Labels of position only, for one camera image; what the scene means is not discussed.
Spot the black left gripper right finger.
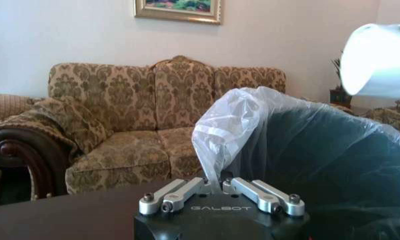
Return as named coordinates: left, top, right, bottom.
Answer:
left=221, top=170, right=306, bottom=216

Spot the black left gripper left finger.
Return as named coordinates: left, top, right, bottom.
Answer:
left=137, top=176, right=212, bottom=214

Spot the dark trash bin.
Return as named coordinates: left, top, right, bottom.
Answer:
left=218, top=99, right=400, bottom=240

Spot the clear plastic bin liner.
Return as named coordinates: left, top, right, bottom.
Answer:
left=189, top=85, right=400, bottom=240

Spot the patterned beige fabric sofa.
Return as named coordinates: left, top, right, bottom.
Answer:
left=0, top=55, right=288, bottom=196

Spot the potted green plant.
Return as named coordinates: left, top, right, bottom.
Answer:
left=329, top=56, right=353, bottom=105

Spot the patterned beige fabric armchair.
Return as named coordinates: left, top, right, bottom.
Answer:
left=332, top=98, right=400, bottom=146

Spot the striped beige armchair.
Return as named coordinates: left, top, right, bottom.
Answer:
left=0, top=93, right=43, bottom=126

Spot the gold framed painting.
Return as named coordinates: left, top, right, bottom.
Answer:
left=131, top=0, right=222, bottom=26

